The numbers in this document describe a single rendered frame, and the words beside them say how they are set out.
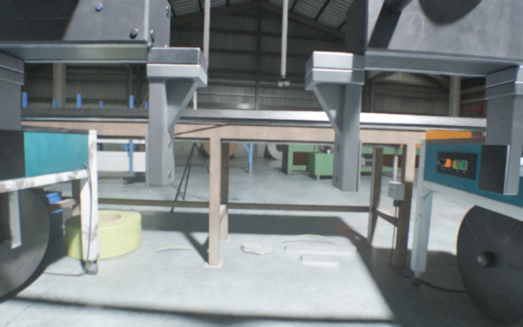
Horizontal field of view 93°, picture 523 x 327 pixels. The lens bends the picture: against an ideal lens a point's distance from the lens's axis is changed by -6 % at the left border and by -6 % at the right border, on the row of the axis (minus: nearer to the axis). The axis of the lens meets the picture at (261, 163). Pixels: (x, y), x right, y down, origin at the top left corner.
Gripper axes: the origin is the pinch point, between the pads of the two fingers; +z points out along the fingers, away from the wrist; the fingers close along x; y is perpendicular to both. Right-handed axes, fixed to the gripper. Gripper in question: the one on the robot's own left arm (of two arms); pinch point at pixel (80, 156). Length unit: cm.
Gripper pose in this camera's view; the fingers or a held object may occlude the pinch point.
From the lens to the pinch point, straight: 25.5
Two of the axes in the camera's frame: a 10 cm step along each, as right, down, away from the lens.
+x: -10.0, -0.3, -0.1
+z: -0.3, 10.0, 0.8
